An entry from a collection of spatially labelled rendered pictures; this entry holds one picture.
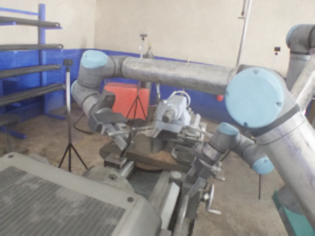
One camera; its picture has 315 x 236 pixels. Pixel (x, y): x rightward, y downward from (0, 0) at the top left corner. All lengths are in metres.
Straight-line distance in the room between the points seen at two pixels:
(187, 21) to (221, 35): 0.85
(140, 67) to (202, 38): 4.45
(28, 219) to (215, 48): 4.96
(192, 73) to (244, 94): 0.25
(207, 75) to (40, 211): 0.54
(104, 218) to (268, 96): 0.39
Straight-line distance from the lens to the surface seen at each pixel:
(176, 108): 1.87
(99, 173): 0.78
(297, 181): 0.48
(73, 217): 0.46
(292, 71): 1.09
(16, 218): 0.49
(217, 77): 0.61
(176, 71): 0.67
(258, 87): 0.42
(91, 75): 0.77
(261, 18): 5.28
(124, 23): 5.69
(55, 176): 0.58
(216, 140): 0.93
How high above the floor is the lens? 1.68
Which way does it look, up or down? 20 degrees down
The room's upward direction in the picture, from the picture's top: 7 degrees clockwise
